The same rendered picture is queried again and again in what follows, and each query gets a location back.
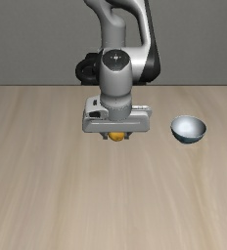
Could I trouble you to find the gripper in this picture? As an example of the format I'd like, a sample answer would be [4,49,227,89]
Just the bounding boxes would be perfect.
[81,96,153,141]

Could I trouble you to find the yellow mango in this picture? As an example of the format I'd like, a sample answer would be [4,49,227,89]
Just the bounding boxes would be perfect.
[108,131,125,143]

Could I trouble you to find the grey-blue bowl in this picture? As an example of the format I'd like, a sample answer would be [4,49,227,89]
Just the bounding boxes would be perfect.
[170,114,207,145]

